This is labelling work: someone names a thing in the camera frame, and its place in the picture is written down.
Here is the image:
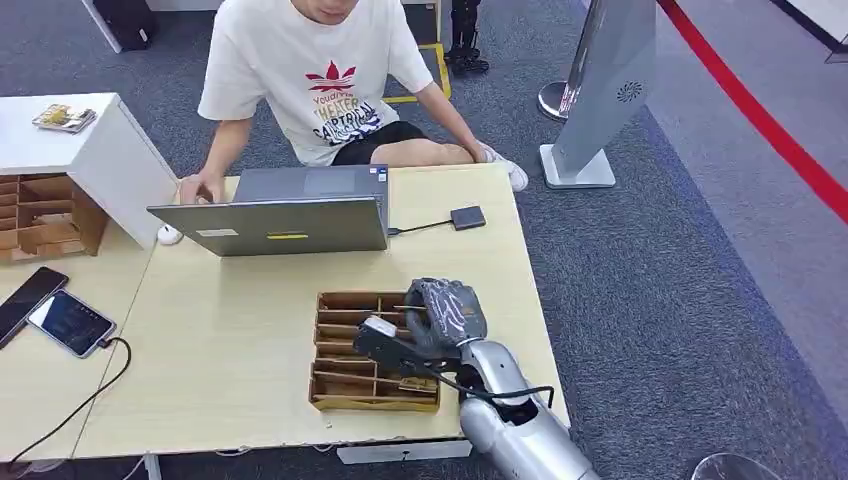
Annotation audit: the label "translucent round dome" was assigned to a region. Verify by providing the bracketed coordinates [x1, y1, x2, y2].
[690, 452, 784, 480]

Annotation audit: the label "black case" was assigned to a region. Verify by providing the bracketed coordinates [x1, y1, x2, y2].
[91, 0, 161, 54]

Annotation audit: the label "grey laptop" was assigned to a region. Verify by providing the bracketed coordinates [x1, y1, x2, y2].
[146, 164, 391, 258]

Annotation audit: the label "black charging cable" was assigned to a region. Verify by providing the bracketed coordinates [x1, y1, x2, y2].
[5, 336, 133, 469]

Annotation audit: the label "black humanoid legs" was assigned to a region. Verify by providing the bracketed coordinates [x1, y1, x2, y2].
[442, 0, 492, 76]

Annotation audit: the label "white shoe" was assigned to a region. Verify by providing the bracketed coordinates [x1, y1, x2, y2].
[479, 142, 530, 193]

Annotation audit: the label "white cabinet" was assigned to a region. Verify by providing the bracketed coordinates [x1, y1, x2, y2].
[0, 91, 179, 252]

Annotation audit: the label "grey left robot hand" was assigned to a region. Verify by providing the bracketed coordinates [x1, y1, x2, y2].
[404, 278, 489, 353]

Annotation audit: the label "wooden card box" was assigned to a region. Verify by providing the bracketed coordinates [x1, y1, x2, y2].
[307, 291, 443, 414]

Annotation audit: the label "chrome stanchion post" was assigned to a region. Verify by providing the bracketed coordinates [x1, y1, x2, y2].
[537, 0, 605, 123]

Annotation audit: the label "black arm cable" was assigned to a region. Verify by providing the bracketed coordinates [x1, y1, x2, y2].
[423, 366, 556, 409]

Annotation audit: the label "person's right hand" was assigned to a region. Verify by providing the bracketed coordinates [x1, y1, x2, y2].
[178, 170, 227, 206]

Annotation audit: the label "grey panel stand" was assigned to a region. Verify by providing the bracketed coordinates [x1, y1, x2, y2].
[539, 0, 658, 191]

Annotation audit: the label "dark usb hub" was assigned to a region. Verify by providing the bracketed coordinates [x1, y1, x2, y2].
[450, 205, 488, 232]

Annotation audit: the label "person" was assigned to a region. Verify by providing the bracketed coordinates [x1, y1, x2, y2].
[178, 0, 530, 207]

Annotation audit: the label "black hub cable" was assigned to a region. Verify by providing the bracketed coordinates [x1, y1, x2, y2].
[387, 218, 456, 238]

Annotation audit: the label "red barrier belt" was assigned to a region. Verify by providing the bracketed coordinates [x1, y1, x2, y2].
[655, 0, 848, 225]

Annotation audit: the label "phone with lit screen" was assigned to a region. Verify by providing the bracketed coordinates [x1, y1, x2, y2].
[27, 289, 119, 360]

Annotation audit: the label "white desk bracket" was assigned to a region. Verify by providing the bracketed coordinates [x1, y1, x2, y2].
[335, 439, 474, 466]

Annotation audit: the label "black phone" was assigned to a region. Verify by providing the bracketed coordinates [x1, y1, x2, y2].
[0, 266, 70, 350]

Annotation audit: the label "wooden compartment organizer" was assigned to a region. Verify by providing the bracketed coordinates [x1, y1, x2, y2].
[0, 173, 111, 266]

